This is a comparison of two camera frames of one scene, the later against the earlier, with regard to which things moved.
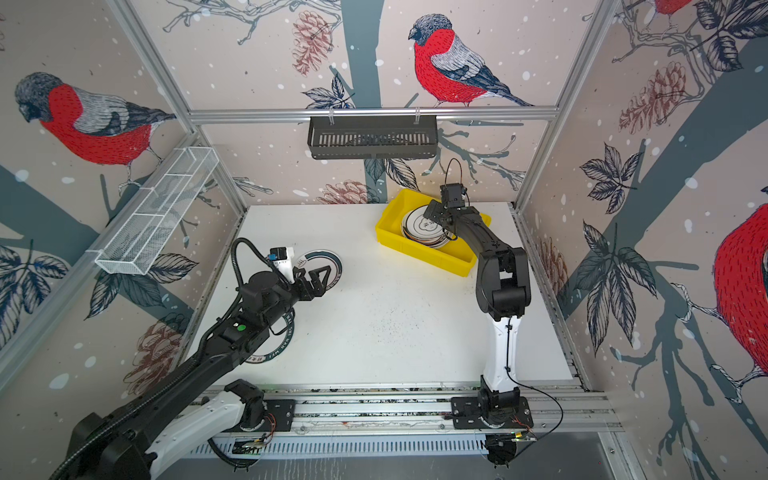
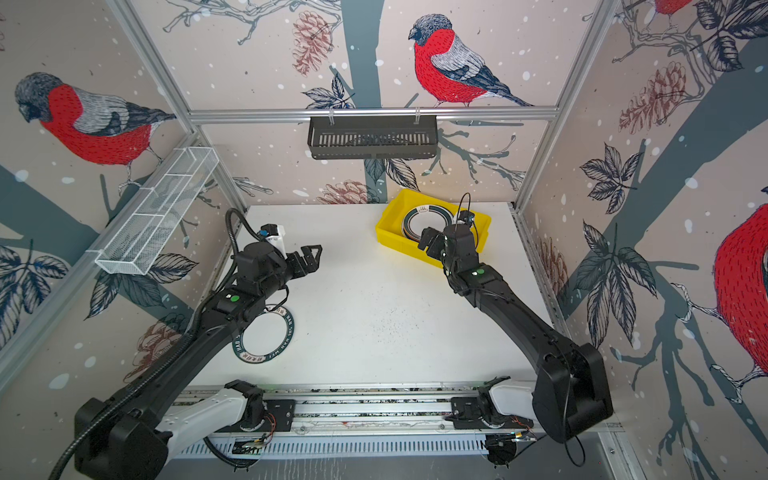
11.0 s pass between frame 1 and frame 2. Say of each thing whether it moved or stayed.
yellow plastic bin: stayed
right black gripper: moved
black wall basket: stayed
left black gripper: moved
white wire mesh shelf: stayed
